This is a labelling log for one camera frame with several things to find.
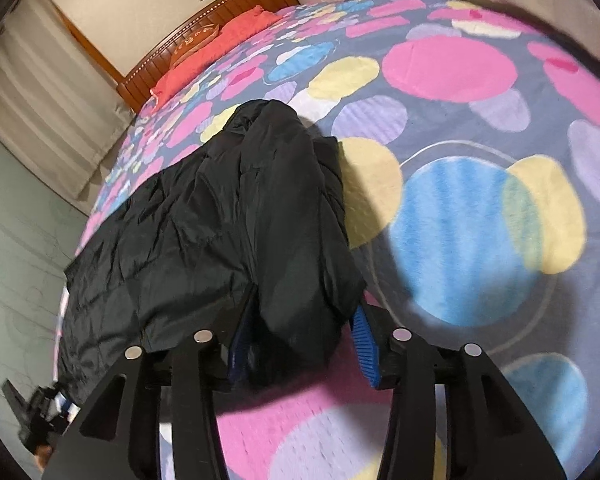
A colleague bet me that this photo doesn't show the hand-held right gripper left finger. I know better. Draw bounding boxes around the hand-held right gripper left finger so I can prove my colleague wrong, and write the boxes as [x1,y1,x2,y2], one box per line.
[42,300,257,480]

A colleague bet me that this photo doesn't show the polka-dot bedspread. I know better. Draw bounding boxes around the polka-dot bedspread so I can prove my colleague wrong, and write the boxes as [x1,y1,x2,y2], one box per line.
[55,0,600,480]

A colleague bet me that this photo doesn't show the black puffer jacket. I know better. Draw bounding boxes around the black puffer jacket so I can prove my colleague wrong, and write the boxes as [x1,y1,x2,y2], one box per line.
[62,99,368,387]

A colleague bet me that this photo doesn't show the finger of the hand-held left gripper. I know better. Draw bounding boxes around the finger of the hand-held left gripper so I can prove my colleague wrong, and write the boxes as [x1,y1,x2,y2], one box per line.
[0,381,35,412]

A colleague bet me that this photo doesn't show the cream window curtain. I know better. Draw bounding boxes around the cream window curtain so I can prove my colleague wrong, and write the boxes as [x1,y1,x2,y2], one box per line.
[0,0,136,202]

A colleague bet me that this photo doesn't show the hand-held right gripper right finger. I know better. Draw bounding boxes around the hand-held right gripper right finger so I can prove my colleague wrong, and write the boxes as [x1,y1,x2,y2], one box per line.
[352,307,568,480]

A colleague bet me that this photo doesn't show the red pillow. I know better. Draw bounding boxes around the red pillow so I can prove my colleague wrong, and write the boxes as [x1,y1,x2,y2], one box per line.
[150,5,286,105]

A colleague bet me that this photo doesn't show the orange cushion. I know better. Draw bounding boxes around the orange cushion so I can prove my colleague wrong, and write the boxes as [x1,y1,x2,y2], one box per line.
[169,22,222,67]

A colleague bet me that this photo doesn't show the wooden wall post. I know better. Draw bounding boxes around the wooden wall post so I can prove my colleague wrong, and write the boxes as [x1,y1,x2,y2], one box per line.
[55,5,127,87]

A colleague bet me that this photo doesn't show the frosted glass wardrobe doors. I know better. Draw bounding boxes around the frosted glass wardrobe doors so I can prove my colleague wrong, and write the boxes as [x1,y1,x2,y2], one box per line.
[0,130,92,411]

